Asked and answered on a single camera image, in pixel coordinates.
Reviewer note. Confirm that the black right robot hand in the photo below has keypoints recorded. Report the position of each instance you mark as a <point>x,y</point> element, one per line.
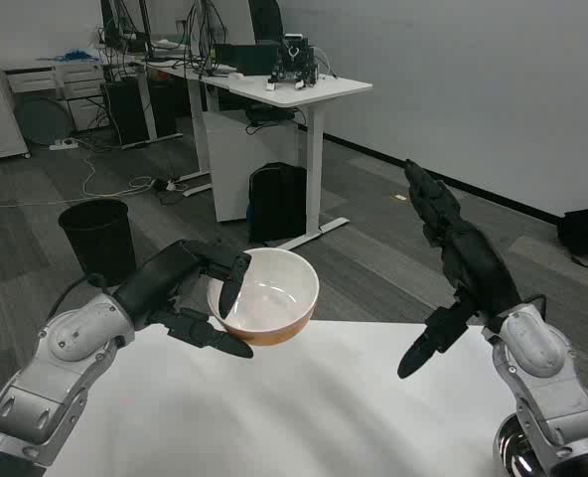
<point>473,263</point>

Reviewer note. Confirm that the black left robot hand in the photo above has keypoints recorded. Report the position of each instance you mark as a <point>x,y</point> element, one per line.
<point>155,283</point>

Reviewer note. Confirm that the orange and white plastic bowl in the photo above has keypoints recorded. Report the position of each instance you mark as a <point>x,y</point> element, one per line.
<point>269,298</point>

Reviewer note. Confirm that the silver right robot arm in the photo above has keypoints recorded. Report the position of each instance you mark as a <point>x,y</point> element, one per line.
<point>547,377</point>

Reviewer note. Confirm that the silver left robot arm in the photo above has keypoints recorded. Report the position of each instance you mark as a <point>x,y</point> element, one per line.
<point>55,367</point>

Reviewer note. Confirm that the shiny steel bowl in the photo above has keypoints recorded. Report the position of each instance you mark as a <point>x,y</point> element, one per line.
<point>515,449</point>

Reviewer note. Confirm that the black waste bin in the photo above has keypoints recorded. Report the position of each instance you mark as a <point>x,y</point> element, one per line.
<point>100,233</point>

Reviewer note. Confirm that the black power adapter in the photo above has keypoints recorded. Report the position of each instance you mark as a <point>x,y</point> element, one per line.
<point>167,185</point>

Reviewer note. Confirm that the black backpack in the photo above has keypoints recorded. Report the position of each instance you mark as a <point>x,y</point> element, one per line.
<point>277,201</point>

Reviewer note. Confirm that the white power strip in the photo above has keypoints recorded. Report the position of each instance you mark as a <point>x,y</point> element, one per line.
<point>63,144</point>

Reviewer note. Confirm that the black computer tower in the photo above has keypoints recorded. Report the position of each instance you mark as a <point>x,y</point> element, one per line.
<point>127,111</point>

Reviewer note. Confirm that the grey round disc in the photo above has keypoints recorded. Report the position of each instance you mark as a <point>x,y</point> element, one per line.
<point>43,119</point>

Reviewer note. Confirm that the white drawer cabinet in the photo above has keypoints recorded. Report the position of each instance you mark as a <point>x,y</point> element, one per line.
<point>73,89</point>

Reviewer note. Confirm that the white long desk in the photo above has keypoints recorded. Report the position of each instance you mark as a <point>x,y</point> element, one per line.
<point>175,67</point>

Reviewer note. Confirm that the white standing desk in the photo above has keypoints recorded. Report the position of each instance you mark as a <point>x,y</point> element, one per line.
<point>294,89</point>

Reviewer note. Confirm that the black box on desk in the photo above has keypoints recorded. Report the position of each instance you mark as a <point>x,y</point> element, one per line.
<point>247,55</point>

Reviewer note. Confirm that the black monitor stand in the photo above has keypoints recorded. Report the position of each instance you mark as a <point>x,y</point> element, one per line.
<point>147,30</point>

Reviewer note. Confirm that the small black robot device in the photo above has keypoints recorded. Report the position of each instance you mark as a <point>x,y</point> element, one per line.
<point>294,62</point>

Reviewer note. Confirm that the black office chair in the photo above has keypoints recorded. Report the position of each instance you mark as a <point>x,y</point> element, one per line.
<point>265,20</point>

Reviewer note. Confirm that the black bag by wall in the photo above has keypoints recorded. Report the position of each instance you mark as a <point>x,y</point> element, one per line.
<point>584,236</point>

